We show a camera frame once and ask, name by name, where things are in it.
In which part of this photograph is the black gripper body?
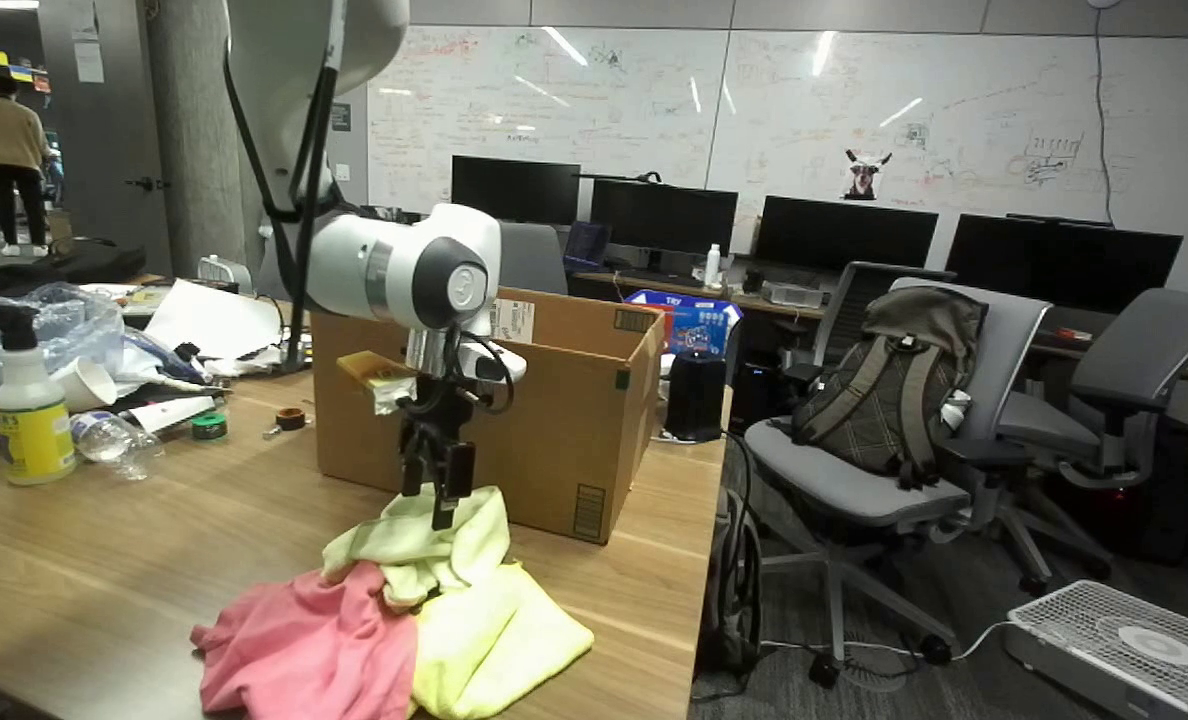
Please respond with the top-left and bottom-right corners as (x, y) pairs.
(400, 377), (474, 508)

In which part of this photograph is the pale green towel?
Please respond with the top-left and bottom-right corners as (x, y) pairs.
(320, 484), (513, 607)

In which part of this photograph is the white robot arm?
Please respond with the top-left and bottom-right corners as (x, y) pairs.
(220, 0), (525, 530)

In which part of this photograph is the brown cardboard box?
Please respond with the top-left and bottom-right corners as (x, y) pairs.
(312, 289), (665, 543)

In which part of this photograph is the yellow-green cloth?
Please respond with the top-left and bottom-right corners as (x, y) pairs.
(412, 563), (590, 720)

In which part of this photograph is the small brown tape roll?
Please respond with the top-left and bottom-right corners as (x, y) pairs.
(263, 410), (306, 439)

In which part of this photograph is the pink cloth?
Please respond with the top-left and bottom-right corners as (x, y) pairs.
(190, 563), (416, 720)

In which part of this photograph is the green tape roll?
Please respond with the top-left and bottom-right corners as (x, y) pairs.
(188, 413), (226, 439)

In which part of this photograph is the white paper pile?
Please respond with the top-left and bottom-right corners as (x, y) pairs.
(143, 282), (280, 359)

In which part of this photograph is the black monitor far left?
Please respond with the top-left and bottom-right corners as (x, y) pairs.
(451, 155), (578, 226)

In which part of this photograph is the black monitor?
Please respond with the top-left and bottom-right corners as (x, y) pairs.
(590, 179), (737, 254)
(750, 197), (937, 273)
(948, 216), (1183, 312)
(451, 155), (578, 226)

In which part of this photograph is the blue snack bag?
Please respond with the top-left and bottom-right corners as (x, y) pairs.
(637, 289), (739, 356)

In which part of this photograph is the clear plastic bottle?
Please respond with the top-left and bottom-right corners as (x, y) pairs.
(73, 413), (156, 482)

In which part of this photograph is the yellow spray bottle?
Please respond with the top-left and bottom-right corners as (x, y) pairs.
(0, 299), (74, 484)

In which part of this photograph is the grey office chair right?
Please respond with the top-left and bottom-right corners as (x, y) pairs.
(739, 278), (1046, 688)

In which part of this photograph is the olive grey backpack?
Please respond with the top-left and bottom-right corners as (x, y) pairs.
(788, 285), (986, 489)

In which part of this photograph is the person in tan shirt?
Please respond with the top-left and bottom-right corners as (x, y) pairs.
(0, 67), (48, 255)

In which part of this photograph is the white floor fan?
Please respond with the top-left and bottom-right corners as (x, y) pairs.
(1007, 580), (1188, 720)

